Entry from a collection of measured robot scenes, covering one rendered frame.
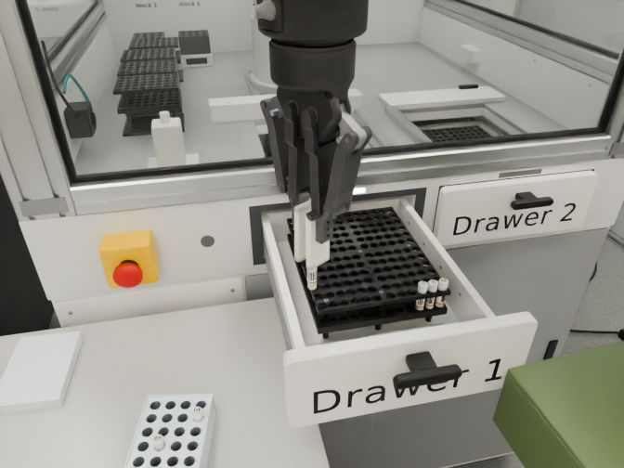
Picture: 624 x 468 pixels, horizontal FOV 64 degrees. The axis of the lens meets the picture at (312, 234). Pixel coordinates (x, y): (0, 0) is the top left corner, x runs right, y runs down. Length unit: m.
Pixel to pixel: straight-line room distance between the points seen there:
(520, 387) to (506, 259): 0.42
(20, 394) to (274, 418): 0.34
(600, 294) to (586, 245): 1.23
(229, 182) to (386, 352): 0.35
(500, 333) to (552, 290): 0.55
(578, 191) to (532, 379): 0.43
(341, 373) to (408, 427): 0.74
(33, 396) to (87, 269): 0.19
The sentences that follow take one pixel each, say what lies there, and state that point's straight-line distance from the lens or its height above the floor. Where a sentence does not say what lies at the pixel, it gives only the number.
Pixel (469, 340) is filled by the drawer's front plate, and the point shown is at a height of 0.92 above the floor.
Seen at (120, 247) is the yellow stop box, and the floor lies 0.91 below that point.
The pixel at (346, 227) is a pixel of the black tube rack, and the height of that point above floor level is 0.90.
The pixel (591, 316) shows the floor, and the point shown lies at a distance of 2.22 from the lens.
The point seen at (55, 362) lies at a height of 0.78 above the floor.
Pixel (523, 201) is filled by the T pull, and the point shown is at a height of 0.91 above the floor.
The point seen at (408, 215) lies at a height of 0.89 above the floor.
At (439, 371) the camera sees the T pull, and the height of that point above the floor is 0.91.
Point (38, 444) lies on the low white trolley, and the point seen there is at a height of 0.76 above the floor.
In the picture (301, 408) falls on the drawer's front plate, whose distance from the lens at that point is 0.59.
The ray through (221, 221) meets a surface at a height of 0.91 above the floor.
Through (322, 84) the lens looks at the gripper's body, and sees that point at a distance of 0.43.
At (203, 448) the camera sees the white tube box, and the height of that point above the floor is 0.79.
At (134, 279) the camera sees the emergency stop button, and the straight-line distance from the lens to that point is 0.76.
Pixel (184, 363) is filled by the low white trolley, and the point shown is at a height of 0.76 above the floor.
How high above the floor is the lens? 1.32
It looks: 33 degrees down
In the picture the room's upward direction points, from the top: straight up
